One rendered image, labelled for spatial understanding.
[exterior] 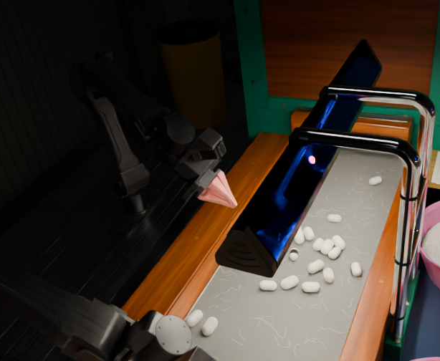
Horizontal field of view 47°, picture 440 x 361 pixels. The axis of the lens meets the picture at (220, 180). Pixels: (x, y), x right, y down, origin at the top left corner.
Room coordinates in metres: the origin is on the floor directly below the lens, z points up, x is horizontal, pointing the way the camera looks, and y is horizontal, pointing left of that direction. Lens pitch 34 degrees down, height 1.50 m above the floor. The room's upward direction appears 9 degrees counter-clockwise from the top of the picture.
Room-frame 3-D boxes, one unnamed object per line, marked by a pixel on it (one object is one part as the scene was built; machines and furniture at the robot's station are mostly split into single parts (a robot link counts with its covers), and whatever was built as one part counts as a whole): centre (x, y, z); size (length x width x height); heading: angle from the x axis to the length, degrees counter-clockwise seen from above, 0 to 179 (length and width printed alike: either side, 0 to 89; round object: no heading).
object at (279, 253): (0.72, -0.17, 1.08); 0.62 x 0.08 x 0.07; 148
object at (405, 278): (0.67, -0.24, 0.90); 0.20 x 0.19 x 0.45; 148
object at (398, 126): (1.13, -0.35, 0.83); 0.30 x 0.06 x 0.07; 58
